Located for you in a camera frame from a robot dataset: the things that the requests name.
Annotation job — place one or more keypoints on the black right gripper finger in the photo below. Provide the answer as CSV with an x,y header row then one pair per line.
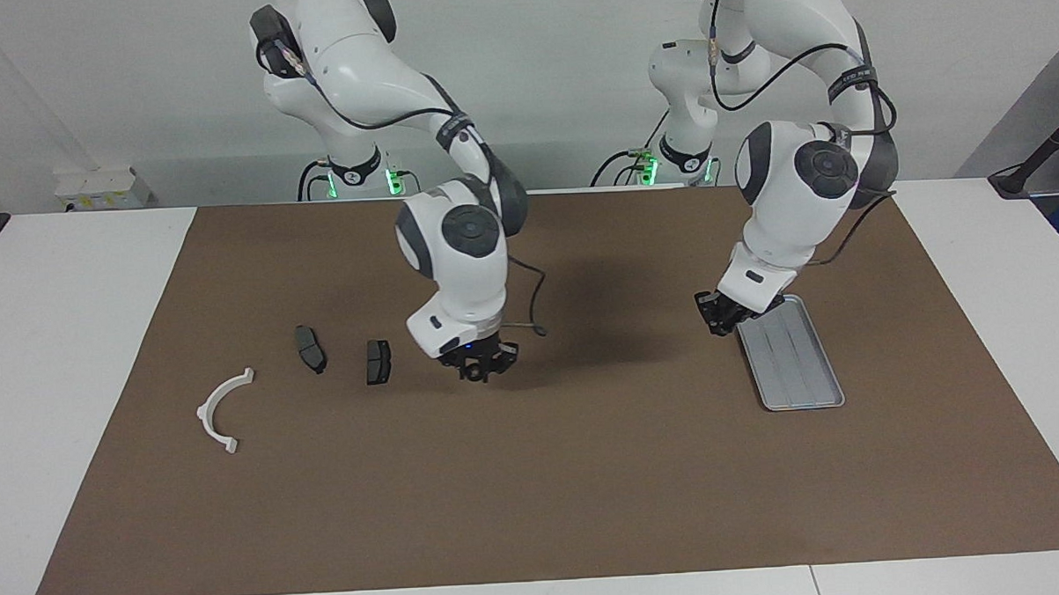
x,y
465,370
491,367

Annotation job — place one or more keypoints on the brown table mat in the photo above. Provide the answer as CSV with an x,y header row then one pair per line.
x,y
536,473

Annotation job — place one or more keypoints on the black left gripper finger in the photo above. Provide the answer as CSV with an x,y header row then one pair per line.
x,y
722,328
706,303

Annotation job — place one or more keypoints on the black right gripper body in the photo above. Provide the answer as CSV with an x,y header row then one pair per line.
x,y
483,352

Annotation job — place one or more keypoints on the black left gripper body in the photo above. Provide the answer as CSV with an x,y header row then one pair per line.
x,y
737,317

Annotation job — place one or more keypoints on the rectangular dark brake pad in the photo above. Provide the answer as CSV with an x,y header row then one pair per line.
x,y
378,362

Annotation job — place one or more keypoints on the silver metal tray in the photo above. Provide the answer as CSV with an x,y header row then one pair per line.
x,y
801,367

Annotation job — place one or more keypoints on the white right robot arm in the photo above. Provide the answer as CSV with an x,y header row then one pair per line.
x,y
467,282

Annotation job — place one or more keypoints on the white power strip box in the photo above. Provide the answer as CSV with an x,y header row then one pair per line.
x,y
103,189

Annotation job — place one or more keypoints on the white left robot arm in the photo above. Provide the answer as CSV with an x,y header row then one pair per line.
x,y
791,218

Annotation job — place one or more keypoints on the curved dark brake pad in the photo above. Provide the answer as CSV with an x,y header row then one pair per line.
x,y
310,349

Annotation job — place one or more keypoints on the white curved plastic bracket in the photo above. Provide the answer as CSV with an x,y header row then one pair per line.
x,y
206,419

